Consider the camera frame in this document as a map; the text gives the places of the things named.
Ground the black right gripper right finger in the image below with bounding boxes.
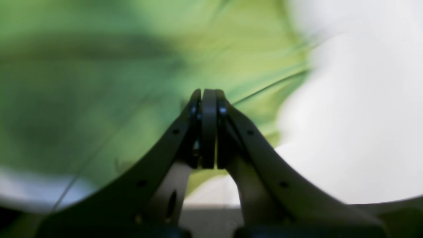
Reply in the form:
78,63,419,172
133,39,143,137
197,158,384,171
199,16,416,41
216,90,387,238

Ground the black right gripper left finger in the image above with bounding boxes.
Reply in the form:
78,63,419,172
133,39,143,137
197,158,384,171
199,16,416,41
36,89,201,238

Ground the green t-shirt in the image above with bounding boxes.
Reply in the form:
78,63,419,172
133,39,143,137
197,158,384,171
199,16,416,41
1,0,309,200

